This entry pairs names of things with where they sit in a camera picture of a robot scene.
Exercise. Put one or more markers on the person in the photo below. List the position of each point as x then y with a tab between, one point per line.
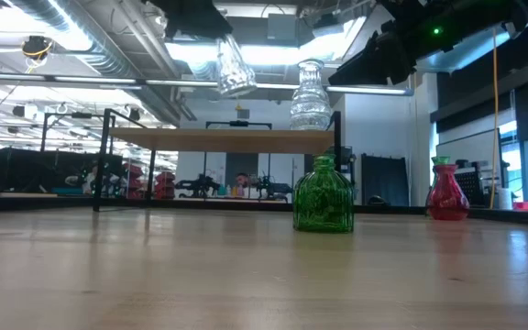
242	182
91	179

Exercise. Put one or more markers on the background black robot arm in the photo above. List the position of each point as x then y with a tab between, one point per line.
197	185
271	187

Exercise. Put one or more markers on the teal tray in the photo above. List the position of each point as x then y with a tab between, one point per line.
67	190

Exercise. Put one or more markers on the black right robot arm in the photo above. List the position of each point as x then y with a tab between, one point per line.
475	14

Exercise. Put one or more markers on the wooden shelf black metal frame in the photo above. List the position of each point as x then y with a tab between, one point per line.
223	139

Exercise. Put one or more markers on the black dome object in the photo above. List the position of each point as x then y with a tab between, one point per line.
377	200

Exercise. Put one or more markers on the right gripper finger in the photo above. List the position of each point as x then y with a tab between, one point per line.
360	69
397	69

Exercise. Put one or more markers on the silver ceiling duct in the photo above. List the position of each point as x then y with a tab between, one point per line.
108	59

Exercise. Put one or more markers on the large white ceiling duct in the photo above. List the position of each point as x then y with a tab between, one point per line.
465	59

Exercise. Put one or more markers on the bright ceiling light panel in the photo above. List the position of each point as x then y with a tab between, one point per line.
186	52

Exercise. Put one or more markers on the black curtain partition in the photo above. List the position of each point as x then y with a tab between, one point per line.
25	167

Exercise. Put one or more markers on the green squat glass vase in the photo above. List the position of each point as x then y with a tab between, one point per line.
323	197

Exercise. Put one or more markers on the grey ceiling box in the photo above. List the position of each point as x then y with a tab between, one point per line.
282	29

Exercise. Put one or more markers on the black equipment rack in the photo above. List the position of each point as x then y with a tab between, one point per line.
348	165

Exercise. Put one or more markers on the black panel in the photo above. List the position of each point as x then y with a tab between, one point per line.
383	181

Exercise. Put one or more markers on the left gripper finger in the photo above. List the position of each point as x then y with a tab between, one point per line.
195	28

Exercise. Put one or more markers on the clear ribbed glass vase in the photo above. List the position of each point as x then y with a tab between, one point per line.
311	105

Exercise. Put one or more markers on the small hanging grey box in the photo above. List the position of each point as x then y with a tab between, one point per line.
243	113

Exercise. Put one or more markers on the black aluminium rig frame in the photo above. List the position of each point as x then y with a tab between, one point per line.
200	205

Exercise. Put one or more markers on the white paper roll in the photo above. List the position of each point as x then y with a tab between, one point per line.
504	198

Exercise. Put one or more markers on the black perforated rack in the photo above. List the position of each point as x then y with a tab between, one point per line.
475	188

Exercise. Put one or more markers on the clear swirl glass vase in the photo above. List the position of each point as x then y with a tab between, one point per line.
236	73

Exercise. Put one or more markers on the red bulbous glass vase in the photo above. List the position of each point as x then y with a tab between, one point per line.
447	197

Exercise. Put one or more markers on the background black frame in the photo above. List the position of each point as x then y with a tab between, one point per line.
238	124

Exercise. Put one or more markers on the red bin stack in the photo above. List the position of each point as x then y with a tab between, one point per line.
131	181
165	183

